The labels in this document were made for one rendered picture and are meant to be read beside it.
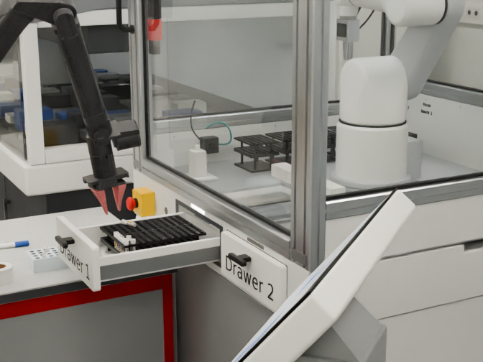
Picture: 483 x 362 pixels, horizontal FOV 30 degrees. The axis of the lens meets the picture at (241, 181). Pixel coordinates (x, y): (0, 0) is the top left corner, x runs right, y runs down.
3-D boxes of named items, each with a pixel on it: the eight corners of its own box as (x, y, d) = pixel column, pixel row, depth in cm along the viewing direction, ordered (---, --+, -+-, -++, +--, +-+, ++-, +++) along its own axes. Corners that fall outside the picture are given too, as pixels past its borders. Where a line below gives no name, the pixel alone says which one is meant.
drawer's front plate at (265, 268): (279, 314, 199) (279, 267, 196) (221, 273, 223) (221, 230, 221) (286, 312, 199) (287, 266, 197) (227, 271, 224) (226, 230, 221)
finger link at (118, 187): (131, 211, 223) (124, 175, 220) (104, 219, 220) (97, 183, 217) (123, 205, 229) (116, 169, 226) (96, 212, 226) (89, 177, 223)
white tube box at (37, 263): (34, 273, 240) (33, 260, 239) (26, 263, 247) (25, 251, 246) (79, 266, 245) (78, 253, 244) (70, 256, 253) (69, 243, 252)
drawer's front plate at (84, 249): (93, 292, 211) (91, 248, 208) (57, 256, 236) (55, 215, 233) (100, 291, 212) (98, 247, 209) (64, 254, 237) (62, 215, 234)
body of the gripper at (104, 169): (130, 179, 221) (124, 150, 218) (90, 189, 217) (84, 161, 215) (122, 173, 226) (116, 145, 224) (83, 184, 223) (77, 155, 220)
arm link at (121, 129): (84, 105, 214) (93, 131, 209) (131, 95, 217) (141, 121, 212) (88, 138, 223) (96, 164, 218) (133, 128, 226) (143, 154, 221)
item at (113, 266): (98, 283, 213) (97, 258, 211) (66, 251, 235) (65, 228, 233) (248, 256, 231) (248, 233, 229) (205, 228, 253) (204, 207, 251)
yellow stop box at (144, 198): (139, 217, 261) (139, 194, 259) (130, 211, 267) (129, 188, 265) (155, 215, 263) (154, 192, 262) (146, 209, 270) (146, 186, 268)
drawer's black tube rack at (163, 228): (124, 271, 220) (123, 246, 218) (100, 250, 235) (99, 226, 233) (206, 256, 230) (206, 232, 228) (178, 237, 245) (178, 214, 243)
